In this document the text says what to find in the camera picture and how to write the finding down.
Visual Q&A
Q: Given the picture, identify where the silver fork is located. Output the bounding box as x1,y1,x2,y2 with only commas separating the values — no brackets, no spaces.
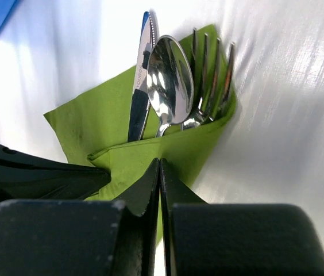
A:
181,28,236,130

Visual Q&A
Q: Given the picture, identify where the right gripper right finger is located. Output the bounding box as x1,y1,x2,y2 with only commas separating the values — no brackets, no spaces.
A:
160,159,324,275

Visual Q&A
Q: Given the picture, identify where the silver spoon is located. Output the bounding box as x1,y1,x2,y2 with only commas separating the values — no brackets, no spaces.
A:
146,35,194,137

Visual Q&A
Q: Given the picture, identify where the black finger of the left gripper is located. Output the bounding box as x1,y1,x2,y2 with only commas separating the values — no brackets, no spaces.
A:
0,144,111,202

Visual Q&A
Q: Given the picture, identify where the silver table knife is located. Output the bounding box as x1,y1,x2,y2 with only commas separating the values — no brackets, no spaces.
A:
128,10,159,143

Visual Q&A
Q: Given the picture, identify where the green paper napkin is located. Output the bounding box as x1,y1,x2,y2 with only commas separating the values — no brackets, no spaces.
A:
43,24,237,245

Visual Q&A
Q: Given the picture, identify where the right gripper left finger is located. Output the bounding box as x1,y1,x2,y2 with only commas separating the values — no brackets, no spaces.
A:
0,159,160,275

